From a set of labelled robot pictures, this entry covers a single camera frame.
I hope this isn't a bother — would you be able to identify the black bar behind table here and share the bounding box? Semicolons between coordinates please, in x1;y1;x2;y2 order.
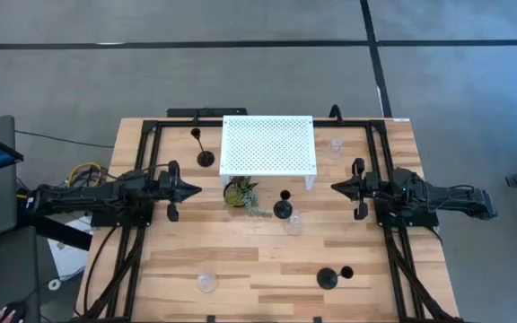
167;107;249;118

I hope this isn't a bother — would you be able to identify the white perforated metal shelf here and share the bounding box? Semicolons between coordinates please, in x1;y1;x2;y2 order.
218;115;319;191

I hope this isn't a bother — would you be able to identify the medium black candlestick holder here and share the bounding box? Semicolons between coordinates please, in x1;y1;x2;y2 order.
316;265;355;291

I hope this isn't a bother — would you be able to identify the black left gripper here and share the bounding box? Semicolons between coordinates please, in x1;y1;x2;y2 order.
157;160;203;223

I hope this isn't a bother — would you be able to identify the black computer mouse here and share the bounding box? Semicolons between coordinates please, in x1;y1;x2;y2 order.
1;301;29;323

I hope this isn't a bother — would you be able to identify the black floor cable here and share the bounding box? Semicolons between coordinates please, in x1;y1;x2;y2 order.
14;129;115;149

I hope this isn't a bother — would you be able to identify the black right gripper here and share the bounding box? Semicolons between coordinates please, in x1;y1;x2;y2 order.
330;157;379;221

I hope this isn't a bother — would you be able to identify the succulent plant in black pot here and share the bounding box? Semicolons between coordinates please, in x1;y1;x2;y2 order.
223;175;274;219

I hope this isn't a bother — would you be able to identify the clear glass candle holder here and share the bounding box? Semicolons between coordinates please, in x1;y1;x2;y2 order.
196;271;219;294
283;214;304;237
329;136;345;158

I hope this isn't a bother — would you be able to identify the black support beam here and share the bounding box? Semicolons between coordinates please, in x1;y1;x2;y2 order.
15;210;94;251

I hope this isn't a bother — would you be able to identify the black rear table clamp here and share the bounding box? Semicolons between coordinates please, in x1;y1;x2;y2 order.
329;103;345;125

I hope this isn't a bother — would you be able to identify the yellow cable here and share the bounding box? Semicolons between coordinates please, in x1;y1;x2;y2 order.
67;161;102;188

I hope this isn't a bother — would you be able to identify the tallest black candlestick holder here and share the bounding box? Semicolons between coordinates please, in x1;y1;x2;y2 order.
189;127;216;169

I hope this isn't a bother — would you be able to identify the white paper sheet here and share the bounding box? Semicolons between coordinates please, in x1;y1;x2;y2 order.
46;214;94;280

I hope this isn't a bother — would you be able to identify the shortest black candlestick holder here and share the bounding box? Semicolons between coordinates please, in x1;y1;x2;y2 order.
273;189;294;220

